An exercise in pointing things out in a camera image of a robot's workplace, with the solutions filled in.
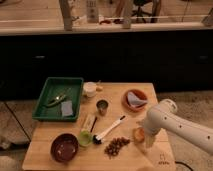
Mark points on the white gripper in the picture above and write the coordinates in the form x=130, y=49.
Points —
x=149, y=140

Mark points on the orange apple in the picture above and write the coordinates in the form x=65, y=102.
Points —
x=138, y=135

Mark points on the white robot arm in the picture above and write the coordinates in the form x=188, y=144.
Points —
x=163, y=116

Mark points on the small metal cup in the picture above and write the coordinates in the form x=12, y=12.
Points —
x=102, y=106

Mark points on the small green cup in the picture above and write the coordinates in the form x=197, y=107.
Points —
x=84, y=138

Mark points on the white plastic cup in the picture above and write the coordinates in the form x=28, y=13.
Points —
x=89, y=89

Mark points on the pile of brown nuts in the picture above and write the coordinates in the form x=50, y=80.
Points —
x=113, y=148

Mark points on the blue-grey cloth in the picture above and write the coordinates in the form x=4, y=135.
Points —
x=134, y=101

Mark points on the terracotta bowl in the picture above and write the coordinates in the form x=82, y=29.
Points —
x=140, y=94

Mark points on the wooden block with black stick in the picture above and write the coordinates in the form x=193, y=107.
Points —
x=89, y=122

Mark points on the dark red bowl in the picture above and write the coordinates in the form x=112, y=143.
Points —
x=64, y=148

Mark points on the grey sponge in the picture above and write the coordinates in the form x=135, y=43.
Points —
x=66, y=108

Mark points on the green plastic tray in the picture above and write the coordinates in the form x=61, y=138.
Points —
x=53, y=87

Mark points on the green scissors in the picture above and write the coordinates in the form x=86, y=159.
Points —
x=56, y=100

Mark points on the white handled brush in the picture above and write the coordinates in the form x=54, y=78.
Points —
x=98, y=138

